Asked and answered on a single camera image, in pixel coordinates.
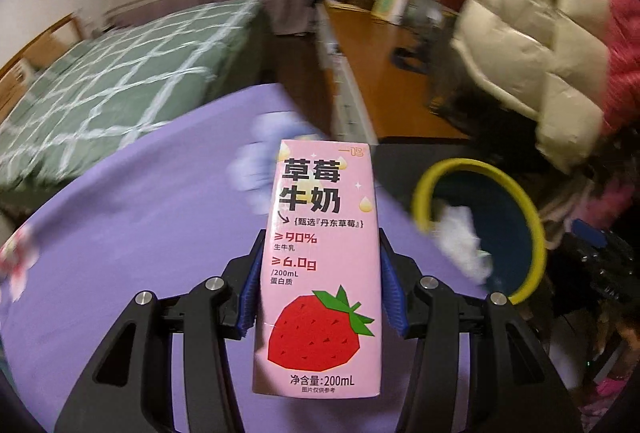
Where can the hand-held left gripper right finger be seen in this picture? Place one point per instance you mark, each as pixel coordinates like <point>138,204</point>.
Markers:
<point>395,298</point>

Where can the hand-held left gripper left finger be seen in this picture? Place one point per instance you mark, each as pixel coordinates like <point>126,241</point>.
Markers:
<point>250,303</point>

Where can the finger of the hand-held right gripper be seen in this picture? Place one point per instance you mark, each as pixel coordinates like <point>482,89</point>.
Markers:
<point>590,233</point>

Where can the yellow-rimmed dark trash bin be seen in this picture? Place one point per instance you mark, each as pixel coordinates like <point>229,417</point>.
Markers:
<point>530,223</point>

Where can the pink milk carton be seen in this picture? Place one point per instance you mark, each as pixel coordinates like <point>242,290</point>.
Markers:
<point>320,263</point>

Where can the white tissue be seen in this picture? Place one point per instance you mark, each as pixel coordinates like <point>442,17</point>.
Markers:
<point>462,238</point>

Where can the purple floral tablecloth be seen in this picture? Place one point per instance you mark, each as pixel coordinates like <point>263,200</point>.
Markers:
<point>150,213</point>

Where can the pink cloth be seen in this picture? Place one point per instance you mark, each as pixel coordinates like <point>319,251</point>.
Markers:
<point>615,398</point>

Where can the red dotted puffer jacket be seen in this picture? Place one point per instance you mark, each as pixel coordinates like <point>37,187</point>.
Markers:
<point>627,43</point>

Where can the wooden desk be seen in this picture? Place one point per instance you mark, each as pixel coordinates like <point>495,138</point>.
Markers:
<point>370,83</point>

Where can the cream puffer jacket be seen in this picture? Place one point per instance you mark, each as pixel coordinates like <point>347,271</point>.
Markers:
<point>530,23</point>

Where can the small black item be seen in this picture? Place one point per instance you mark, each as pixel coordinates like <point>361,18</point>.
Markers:
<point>410,60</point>

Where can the bed with green plaid cover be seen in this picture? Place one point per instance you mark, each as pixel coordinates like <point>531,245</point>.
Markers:
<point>125,78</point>

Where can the pale green box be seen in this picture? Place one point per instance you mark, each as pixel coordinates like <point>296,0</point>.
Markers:
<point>390,5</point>

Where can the wooden bed headboard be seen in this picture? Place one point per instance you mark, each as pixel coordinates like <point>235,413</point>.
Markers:
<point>35,48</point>

